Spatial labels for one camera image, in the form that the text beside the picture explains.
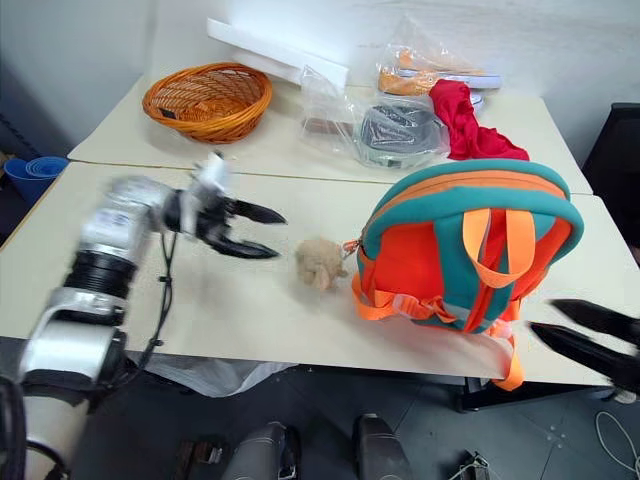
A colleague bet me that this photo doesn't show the black table frame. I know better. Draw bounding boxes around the black table frame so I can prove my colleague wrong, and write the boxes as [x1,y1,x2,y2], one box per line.
[452,377,619,414]

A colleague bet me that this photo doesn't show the orange and teal backpack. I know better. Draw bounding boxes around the orange and teal backpack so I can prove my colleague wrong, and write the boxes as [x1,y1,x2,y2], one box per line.
[349,158,586,392]

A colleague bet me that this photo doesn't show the white flat board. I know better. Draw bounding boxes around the white flat board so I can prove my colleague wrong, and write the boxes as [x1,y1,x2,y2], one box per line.
[467,73,504,109]

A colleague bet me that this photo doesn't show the dark rounded shape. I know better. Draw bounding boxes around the dark rounded shape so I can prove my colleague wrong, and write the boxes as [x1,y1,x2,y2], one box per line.
[352,413,416,480]
[219,421,301,480]

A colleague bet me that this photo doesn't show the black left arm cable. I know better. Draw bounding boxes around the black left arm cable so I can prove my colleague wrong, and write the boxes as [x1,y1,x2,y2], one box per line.
[119,227,181,386]

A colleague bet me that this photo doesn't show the clear plastic bag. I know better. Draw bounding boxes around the clear plastic bag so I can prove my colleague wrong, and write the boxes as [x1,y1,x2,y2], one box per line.
[298,63,371,156]

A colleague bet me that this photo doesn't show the orange wicker basket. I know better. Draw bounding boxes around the orange wicker basket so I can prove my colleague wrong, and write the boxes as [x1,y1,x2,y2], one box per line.
[141,61,274,145]

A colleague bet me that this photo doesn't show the small metal floor object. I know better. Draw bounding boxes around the small metal floor object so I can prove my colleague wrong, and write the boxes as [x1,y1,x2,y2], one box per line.
[449,449,496,480]

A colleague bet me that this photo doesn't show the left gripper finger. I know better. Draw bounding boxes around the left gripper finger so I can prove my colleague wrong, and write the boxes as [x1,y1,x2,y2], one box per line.
[232,198,288,226]
[207,234,281,260]

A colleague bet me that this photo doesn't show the long white box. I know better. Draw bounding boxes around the long white box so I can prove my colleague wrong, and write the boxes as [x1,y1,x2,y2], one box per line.
[206,17,349,91]

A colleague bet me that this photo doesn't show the clear bag with grey item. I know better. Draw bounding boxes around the clear bag with grey item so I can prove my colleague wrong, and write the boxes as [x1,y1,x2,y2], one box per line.
[349,94,454,171]

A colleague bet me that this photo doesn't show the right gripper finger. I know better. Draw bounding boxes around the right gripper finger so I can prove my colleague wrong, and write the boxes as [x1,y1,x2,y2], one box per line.
[528,322,640,396]
[548,298,640,347]

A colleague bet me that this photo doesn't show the clear bag with orange item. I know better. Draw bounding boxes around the clear bag with orange item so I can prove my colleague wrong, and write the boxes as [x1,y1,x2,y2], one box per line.
[374,14,504,99]

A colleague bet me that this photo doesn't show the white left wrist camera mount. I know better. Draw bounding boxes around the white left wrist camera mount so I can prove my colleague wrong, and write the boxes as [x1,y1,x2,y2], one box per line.
[180,151,234,236]

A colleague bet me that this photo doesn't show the red cloth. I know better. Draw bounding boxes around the red cloth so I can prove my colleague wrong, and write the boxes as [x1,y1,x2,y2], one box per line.
[428,78,531,162]

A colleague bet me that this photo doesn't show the white plastic sheet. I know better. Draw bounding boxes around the white plastic sheet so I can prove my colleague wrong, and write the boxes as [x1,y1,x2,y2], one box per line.
[134,352,301,399]

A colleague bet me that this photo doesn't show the white floor cable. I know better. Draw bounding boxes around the white floor cable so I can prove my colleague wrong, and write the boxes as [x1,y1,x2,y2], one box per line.
[593,410,640,476]

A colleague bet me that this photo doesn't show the beige plush keychain toy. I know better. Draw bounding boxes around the beige plush keychain toy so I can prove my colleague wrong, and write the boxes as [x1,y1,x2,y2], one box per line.
[293,237,350,292]

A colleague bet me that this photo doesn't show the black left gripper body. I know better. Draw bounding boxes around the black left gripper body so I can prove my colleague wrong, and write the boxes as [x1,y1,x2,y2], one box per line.
[197,192,241,246]

